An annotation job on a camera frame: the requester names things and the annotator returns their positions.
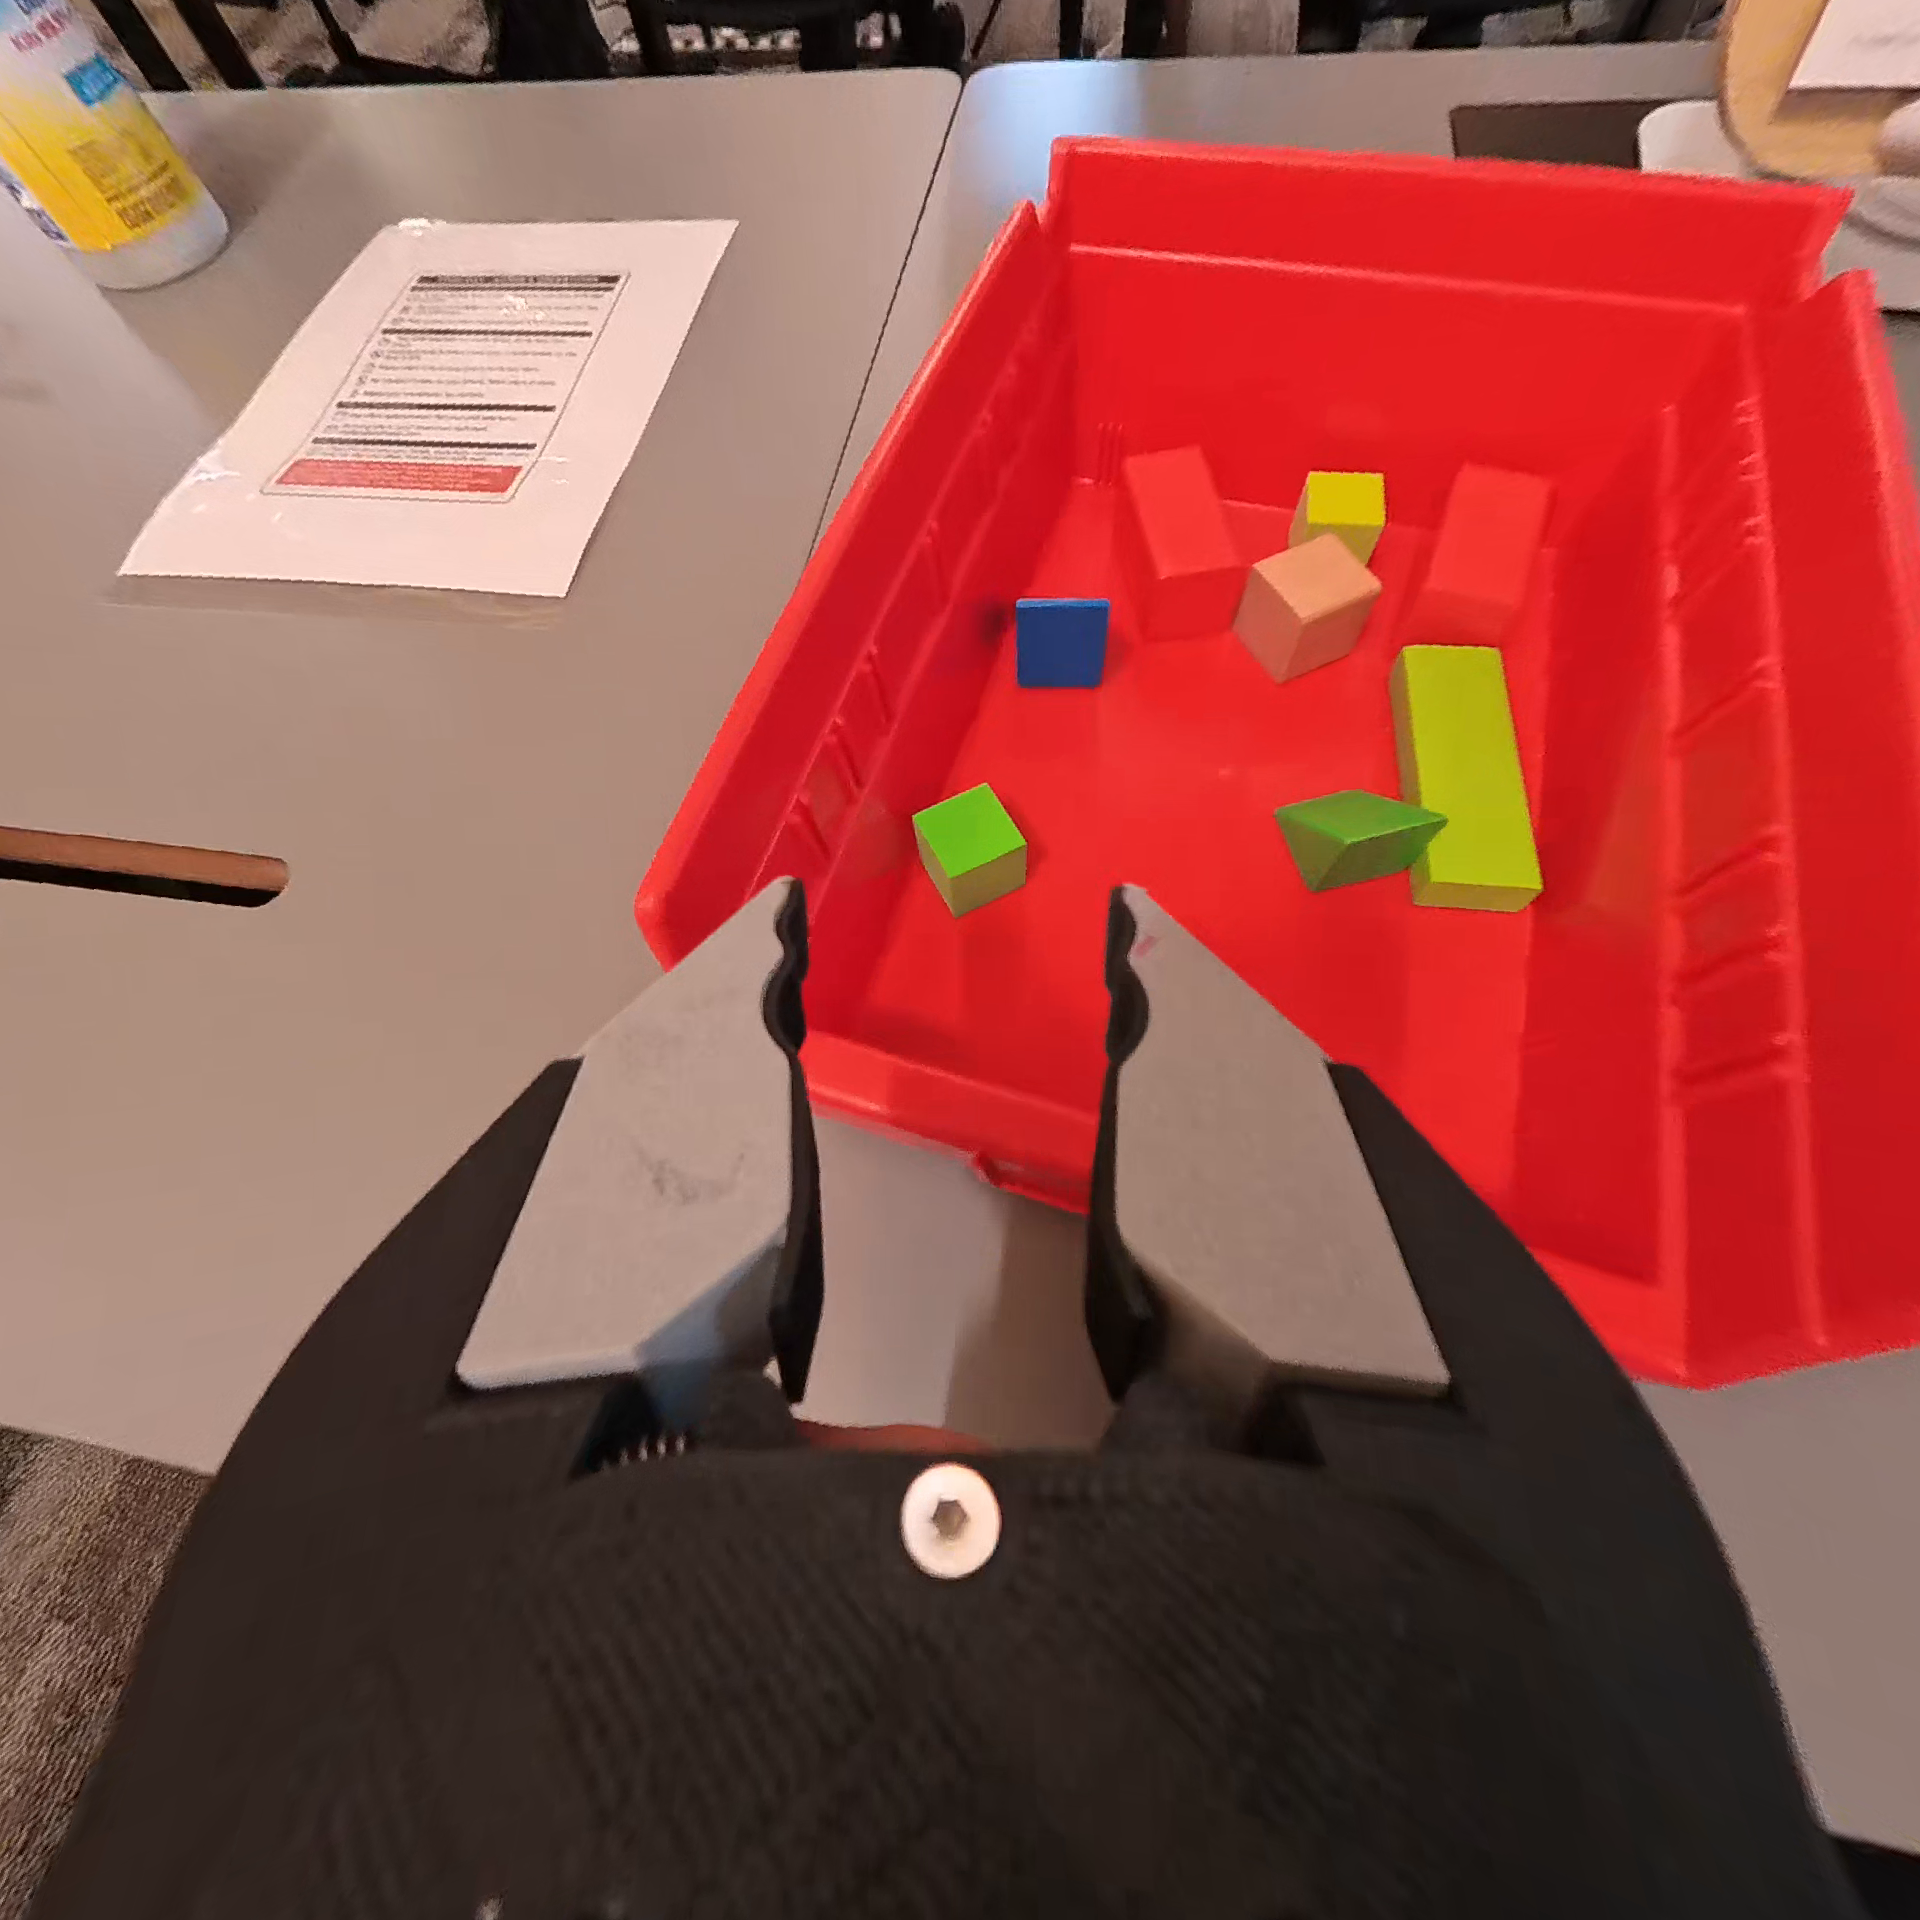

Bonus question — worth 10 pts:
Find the blue square wooden block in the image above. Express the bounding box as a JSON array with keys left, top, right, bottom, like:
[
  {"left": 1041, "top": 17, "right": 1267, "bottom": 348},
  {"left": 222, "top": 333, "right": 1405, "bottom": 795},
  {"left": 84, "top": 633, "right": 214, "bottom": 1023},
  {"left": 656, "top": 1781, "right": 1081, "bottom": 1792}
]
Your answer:
[{"left": 1016, "top": 597, "right": 1114, "bottom": 688}]

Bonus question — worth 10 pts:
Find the dark green triangular prism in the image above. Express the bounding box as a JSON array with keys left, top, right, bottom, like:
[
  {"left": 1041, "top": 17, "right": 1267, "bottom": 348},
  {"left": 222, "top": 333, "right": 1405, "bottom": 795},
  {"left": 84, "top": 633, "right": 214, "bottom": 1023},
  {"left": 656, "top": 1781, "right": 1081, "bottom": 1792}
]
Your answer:
[{"left": 1274, "top": 791, "right": 1449, "bottom": 893}]

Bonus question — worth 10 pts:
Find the dark flat pad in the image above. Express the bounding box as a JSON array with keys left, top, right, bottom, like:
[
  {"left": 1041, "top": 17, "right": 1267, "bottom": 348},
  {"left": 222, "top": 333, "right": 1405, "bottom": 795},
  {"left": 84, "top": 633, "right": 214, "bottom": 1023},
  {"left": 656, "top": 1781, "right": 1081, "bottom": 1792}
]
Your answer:
[{"left": 1449, "top": 97, "right": 1675, "bottom": 168}]

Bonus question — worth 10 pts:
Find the red plastic bin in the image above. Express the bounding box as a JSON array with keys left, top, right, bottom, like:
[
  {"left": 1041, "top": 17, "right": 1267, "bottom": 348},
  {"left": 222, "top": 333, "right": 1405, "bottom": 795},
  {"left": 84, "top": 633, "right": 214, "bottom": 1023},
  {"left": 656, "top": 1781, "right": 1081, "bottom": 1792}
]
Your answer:
[{"left": 634, "top": 132, "right": 1920, "bottom": 1388}]

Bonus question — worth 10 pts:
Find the white round object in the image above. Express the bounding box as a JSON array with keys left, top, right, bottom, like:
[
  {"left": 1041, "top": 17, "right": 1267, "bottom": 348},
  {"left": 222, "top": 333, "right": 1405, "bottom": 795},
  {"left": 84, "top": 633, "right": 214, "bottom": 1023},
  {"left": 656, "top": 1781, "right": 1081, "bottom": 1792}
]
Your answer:
[{"left": 1637, "top": 97, "right": 1920, "bottom": 313}]

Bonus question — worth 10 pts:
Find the green wooden cube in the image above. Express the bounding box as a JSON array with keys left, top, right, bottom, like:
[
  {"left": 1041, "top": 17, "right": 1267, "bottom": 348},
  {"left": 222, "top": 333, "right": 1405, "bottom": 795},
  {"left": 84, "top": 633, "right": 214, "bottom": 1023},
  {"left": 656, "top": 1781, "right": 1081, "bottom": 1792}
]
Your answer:
[{"left": 911, "top": 780, "right": 1032, "bottom": 918}]

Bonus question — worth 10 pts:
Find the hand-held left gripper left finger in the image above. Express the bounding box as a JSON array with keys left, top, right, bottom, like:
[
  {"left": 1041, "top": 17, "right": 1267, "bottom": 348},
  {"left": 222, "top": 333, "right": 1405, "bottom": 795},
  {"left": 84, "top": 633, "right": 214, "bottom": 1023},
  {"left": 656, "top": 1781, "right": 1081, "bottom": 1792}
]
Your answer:
[{"left": 455, "top": 877, "right": 825, "bottom": 1405}]

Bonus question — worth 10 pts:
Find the curved wooden object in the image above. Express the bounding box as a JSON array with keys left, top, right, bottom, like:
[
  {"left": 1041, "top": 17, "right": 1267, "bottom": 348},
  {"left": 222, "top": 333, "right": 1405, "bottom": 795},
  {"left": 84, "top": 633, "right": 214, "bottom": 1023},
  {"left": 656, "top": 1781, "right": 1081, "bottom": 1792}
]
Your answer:
[{"left": 1715, "top": 0, "right": 1920, "bottom": 186}]

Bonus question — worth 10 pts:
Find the red wooden block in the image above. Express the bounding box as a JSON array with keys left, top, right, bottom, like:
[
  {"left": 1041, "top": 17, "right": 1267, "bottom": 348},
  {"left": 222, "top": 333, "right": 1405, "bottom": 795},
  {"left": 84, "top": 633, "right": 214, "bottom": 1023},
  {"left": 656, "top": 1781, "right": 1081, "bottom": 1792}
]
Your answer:
[
  {"left": 1413, "top": 464, "right": 1559, "bottom": 650},
  {"left": 1122, "top": 445, "right": 1250, "bottom": 642}
]

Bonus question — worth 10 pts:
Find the yellow label wipes canister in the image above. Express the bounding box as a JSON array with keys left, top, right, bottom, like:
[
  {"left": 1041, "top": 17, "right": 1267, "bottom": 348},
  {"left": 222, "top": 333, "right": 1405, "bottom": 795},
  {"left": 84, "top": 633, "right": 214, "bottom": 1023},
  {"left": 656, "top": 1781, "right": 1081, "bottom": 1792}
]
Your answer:
[{"left": 0, "top": 0, "right": 233, "bottom": 290}]

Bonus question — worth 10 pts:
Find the yellow wooden cube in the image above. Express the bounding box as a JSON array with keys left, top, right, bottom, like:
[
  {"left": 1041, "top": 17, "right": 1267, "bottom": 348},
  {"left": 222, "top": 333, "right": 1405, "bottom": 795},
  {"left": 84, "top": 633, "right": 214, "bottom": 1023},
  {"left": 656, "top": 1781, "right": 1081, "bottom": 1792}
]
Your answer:
[{"left": 1289, "top": 471, "right": 1387, "bottom": 567}]

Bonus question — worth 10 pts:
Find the black chair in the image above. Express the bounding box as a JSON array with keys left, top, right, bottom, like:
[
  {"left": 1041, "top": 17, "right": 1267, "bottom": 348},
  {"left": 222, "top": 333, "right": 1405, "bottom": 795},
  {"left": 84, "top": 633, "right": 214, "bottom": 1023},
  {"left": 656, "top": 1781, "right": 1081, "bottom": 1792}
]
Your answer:
[
  {"left": 93, "top": 0, "right": 377, "bottom": 90},
  {"left": 480, "top": 0, "right": 970, "bottom": 80}
]

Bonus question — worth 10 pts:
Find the lime green long block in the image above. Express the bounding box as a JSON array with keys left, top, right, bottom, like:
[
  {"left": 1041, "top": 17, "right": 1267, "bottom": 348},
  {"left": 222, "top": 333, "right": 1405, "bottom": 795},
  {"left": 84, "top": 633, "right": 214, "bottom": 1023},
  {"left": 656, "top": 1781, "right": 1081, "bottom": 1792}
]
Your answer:
[{"left": 1387, "top": 642, "right": 1545, "bottom": 914}]

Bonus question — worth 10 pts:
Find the printed paper sheet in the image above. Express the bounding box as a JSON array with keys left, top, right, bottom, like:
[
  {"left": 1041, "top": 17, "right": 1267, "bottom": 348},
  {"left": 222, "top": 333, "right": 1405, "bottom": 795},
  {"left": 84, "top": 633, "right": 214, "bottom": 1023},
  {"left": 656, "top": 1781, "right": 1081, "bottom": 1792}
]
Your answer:
[{"left": 117, "top": 219, "right": 743, "bottom": 600}]

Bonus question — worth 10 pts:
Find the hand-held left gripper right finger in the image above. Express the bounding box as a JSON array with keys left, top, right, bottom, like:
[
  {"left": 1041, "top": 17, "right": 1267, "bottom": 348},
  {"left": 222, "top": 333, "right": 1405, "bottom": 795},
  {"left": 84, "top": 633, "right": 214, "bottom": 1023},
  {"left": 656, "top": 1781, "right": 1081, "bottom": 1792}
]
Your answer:
[{"left": 1084, "top": 881, "right": 1453, "bottom": 1412}]

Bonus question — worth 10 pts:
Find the natural wooden cube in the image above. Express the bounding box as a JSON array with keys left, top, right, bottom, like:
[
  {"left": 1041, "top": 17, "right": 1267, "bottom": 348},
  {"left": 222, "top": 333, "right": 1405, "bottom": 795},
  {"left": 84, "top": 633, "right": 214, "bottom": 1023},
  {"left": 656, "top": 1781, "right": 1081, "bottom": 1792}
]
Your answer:
[{"left": 1239, "top": 535, "right": 1385, "bottom": 686}]

